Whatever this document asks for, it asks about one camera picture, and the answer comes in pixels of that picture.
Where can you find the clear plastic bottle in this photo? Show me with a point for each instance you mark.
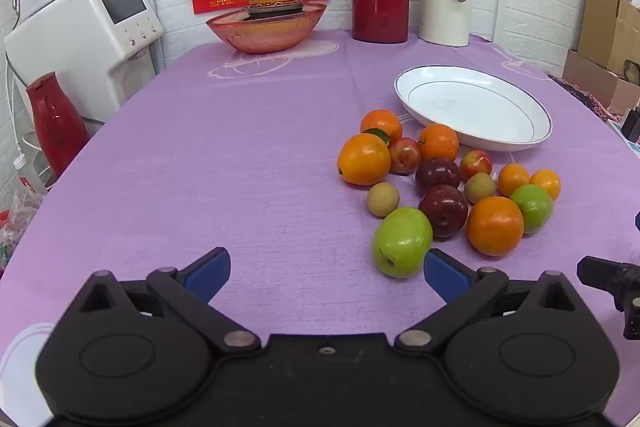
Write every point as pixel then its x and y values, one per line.
pixel 27 174

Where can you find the low cardboard box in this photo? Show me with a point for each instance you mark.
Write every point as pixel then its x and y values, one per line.
pixel 595 79

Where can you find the dark red plum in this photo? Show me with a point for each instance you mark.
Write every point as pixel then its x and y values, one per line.
pixel 437 173
pixel 444 210

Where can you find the black device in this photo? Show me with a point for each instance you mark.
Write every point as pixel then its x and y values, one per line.
pixel 631 127

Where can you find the white plate with blue rim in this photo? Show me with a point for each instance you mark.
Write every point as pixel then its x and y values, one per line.
pixel 470 107

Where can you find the white water dispenser with screen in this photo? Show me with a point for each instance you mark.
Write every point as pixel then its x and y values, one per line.
pixel 75 42

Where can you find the small green apple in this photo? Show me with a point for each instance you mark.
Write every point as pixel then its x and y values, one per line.
pixel 534 208

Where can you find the large green apple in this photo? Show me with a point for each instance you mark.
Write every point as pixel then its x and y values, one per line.
pixel 402 242

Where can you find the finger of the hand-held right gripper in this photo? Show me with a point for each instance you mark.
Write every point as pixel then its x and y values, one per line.
pixel 607 274

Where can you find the dark patterned tray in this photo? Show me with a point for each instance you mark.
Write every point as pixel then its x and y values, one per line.
pixel 275 9

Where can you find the pink glass bowl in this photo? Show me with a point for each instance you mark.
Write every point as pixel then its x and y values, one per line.
pixel 265 32

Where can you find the small orange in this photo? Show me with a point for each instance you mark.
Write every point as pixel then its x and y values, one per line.
pixel 513 179
pixel 546 183

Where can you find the purple tablecloth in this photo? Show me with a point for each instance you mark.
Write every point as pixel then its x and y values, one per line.
pixel 240 167

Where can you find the dark patterned cloth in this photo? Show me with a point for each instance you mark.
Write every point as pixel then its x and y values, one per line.
pixel 582 99

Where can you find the clear plastic bag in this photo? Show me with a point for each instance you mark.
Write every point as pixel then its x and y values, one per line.
pixel 17 227

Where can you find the tall cardboard box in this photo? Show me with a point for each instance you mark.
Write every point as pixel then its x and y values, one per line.
pixel 607 27

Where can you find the small red jug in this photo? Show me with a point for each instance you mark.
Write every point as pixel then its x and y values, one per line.
pixel 55 127

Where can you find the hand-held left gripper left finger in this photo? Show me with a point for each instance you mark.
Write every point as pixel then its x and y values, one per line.
pixel 210 274

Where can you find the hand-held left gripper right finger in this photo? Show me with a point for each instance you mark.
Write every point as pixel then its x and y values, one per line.
pixel 444 276

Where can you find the small red plum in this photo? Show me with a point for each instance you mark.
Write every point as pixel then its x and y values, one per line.
pixel 476 164
pixel 404 155

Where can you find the large orange with leaf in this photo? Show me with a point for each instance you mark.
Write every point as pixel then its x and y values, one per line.
pixel 363 159

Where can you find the small yellow-green plum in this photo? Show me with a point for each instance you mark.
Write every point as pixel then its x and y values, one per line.
pixel 480 188
pixel 383 199

